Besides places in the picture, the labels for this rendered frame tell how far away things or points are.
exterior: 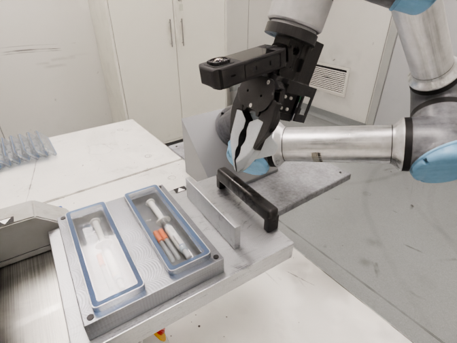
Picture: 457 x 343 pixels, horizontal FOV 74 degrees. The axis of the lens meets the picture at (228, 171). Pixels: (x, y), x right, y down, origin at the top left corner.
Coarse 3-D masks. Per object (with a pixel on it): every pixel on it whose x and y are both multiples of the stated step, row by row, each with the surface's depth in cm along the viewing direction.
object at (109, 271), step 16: (80, 208) 45; (96, 208) 45; (80, 224) 42; (96, 224) 42; (112, 224) 42; (80, 240) 39; (96, 240) 39; (112, 240) 39; (80, 256) 37; (96, 256) 37; (112, 256) 37; (128, 256) 37; (96, 272) 35; (112, 272) 35; (128, 272) 35; (96, 288) 33; (112, 288) 33; (128, 288) 33; (96, 304) 31
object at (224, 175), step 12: (216, 180) 55; (228, 180) 51; (240, 180) 50; (240, 192) 49; (252, 192) 47; (252, 204) 46; (264, 204) 45; (264, 216) 45; (276, 216) 44; (264, 228) 46; (276, 228) 46
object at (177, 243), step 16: (144, 192) 48; (160, 192) 48; (144, 208) 45; (160, 208) 45; (144, 224) 42; (160, 224) 42; (176, 224) 42; (160, 240) 39; (176, 240) 39; (192, 240) 39; (176, 256) 37; (192, 256) 37
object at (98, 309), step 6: (72, 210) 44; (108, 210) 44; (66, 216) 43; (114, 222) 42; (120, 234) 40; (72, 240) 39; (126, 246) 38; (78, 258) 36; (132, 258) 36; (138, 270) 35; (84, 282) 33; (138, 288) 33; (144, 288) 33; (126, 294) 32; (132, 294) 33; (90, 300) 31; (114, 300) 32; (120, 300) 32; (102, 306) 31; (108, 306) 31
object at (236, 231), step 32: (192, 192) 50; (224, 192) 54; (224, 224) 43; (256, 224) 47; (64, 256) 41; (224, 256) 41; (256, 256) 41; (288, 256) 44; (64, 288) 37; (192, 288) 37; (224, 288) 39; (160, 320) 34
